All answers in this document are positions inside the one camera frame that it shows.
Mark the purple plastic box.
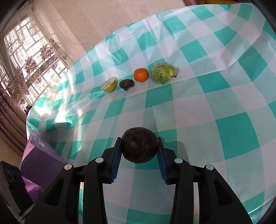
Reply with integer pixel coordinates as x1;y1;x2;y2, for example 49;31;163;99
19;131;66;202

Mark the wrapped green apple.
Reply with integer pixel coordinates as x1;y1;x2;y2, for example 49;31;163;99
150;62;179;84

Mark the dark round passion fruit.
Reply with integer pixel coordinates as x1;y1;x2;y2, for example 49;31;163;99
122;127;159;164

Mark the window with lattice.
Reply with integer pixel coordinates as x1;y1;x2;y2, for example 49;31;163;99
1;14;69;110

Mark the far mandarin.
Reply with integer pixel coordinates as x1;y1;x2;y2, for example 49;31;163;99
133;68;149;82

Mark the teal white checkered tablecloth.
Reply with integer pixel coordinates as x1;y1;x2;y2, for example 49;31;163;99
27;3;275;223

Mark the small dark wrinkled fruit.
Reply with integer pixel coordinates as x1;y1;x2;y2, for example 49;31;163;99
119;79;135;90

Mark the floral lace curtain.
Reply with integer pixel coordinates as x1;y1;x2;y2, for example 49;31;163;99
1;1;85;154

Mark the wrapped yellow pear half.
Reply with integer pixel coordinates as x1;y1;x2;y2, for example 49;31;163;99
101;77;118;93

